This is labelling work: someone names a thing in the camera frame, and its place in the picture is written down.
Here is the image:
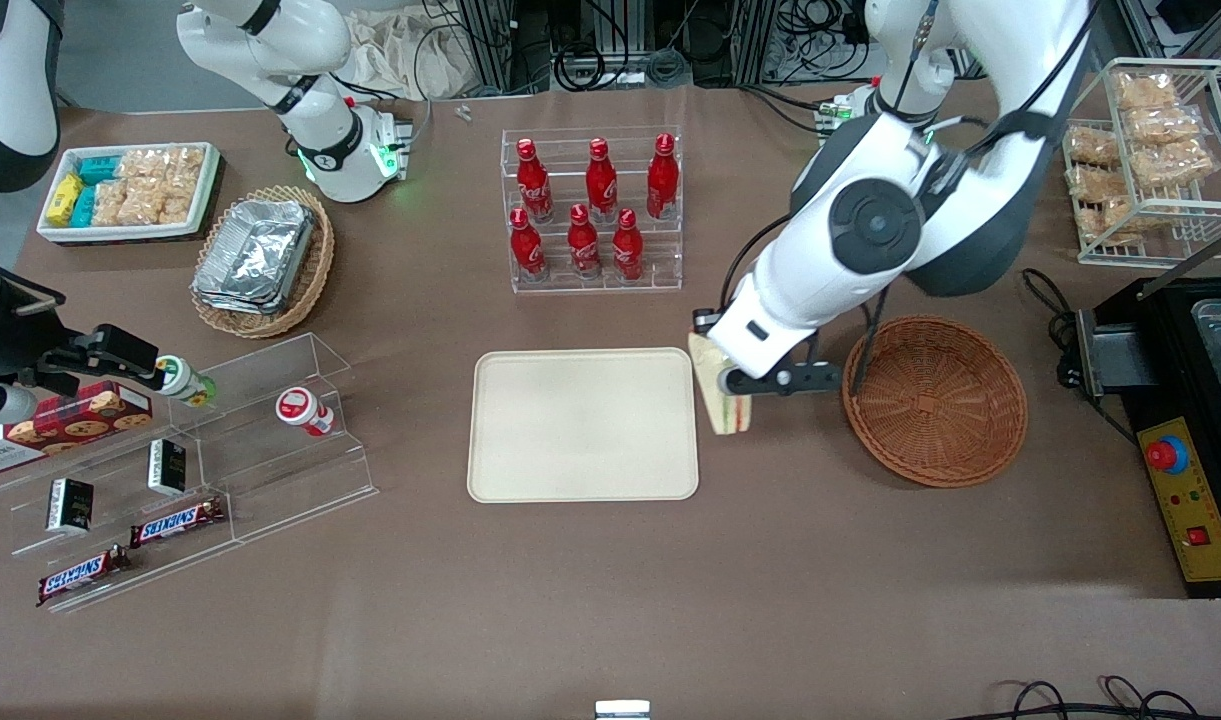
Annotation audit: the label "aluminium frame post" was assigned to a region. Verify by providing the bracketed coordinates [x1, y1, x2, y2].
[468, 0, 517, 93]

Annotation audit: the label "clear acrylic stepped shelf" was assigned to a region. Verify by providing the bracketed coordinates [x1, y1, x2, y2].
[0, 332, 379, 614]

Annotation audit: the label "black appliance yellow control panel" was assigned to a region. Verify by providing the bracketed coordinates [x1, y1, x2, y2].
[1090, 275, 1221, 601]

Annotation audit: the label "black side box metal plate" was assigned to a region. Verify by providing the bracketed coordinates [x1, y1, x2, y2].
[1075, 308, 1158, 399]

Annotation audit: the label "stacked aluminium foil trays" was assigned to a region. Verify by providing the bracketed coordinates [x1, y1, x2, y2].
[192, 199, 317, 317]

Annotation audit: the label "black appliance power cable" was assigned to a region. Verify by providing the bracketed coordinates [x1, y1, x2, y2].
[1022, 268, 1141, 446]

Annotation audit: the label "clear acrylic bottle rack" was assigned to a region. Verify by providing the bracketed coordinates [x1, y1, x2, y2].
[500, 127, 685, 295]

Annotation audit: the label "yellow snack packet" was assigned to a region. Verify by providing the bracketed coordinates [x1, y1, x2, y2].
[45, 172, 86, 226]

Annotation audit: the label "bagged rice cracker snack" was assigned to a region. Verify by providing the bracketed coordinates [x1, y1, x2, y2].
[1098, 195, 1141, 244]
[1067, 165, 1123, 204]
[165, 146, 207, 197]
[125, 180, 196, 227]
[1113, 72, 1178, 111]
[1065, 125, 1121, 167]
[1125, 105, 1203, 148]
[1130, 140, 1219, 189]
[118, 148, 169, 183]
[90, 180, 131, 228]

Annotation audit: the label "red cookie box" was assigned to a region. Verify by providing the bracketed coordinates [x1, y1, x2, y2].
[0, 381, 155, 477]

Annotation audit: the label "black floor cables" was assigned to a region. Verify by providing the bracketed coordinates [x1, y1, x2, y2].
[975, 676, 1203, 720]

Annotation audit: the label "grey metal bar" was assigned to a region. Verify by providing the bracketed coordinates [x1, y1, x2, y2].
[1135, 215, 1221, 301]

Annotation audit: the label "red cola bottle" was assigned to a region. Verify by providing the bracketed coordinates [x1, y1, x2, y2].
[647, 133, 681, 221]
[515, 138, 555, 224]
[510, 208, 547, 283]
[585, 138, 619, 224]
[567, 204, 602, 281]
[612, 208, 645, 283]

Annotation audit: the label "triangle sandwich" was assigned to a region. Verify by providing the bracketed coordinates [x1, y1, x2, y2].
[688, 333, 754, 438]

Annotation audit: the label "crumpled beige cloth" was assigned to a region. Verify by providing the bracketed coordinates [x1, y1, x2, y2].
[342, 8, 476, 101]

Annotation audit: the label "white wire rack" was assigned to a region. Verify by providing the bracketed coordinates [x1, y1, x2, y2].
[1058, 57, 1221, 269]

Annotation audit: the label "small black box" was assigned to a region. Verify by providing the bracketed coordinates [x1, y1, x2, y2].
[46, 478, 95, 536]
[148, 438, 188, 498]

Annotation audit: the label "light tan wicker basket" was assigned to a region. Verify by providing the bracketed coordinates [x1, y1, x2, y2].
[190, 185, 336, 340]

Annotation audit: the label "white rectangular snack bin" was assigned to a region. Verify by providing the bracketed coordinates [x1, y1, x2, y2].
[36, 142, 223, 246]

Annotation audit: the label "small bottle red lid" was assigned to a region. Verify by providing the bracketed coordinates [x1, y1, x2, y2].
[275, 387, 336, 438]

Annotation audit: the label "brown round wicker basket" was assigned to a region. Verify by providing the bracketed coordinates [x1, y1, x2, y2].
[841, 315, 1029, 490]

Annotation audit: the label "Snickers chocolate bar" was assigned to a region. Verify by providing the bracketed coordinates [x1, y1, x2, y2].
[130, 497, 227, 549]
[36, 545, 131, 608]

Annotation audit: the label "beige plastic tray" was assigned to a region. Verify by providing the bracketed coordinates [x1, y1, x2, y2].
[467, 347, 701, 504]

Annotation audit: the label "small bottle green lid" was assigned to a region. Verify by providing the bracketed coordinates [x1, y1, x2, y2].
[155, 355, 217, 408]

